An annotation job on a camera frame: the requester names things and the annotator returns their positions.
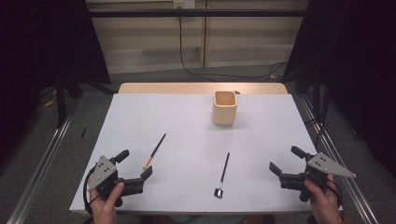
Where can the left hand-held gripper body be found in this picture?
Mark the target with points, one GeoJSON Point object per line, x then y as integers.
{"type": "Point", "coordinates": [99, 174]}

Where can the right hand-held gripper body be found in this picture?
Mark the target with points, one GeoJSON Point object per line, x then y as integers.
{"type": "Point", "coordinates": [327, 165]}

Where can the black brush with flat head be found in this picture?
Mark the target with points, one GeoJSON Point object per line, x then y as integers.
{"type": "Point", "coordinates": [224, 169]}

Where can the beige square cup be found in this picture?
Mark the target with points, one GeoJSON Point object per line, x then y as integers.
{"type": "Point", "coordinates": [224, 115]}

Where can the person's left hand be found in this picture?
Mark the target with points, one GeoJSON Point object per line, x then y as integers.
{"type": "Point", "coordinates": [106, 208]}

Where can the person's right hand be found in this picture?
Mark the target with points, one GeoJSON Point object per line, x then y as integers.
{"type": "Point", "coordinates": [323, 205]}

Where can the small black stick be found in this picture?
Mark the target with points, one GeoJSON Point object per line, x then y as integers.
{"type": "Point", "coordinates": [83, 132]}

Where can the black metal stand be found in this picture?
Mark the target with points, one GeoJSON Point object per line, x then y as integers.
{"type": "Point", "coordinates": [60, 102]}
{"type": "Point", "coordinates": [316, 99]}

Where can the white table cover sheet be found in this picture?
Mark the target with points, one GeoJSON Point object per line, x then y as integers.
{"type": "Point", "coordinates": [186, 124]}

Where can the small yellow object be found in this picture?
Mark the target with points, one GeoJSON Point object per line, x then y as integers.
{"type": "Point", "coordinates": [50, 102]}

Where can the black curtain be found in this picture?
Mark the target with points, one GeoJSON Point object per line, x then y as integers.
{"type": "Point", "coordinates": [31, 46]}
{"type": "Point", "coordinates": [367, 62]}

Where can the aluminium floor rail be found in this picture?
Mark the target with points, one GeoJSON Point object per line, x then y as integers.
{"type": "Point", "coordinates": [361, 202]}
{"type": "Point", "coordinates": [40, 171]}

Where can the black horizontal frame bar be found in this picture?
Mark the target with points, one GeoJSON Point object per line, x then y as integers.
{"type": "Point", "coordinates": [218, 13]}

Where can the white wall socket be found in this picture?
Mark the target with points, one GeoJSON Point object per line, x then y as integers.
{"type": "Point", "coordinates": [183, 3]}

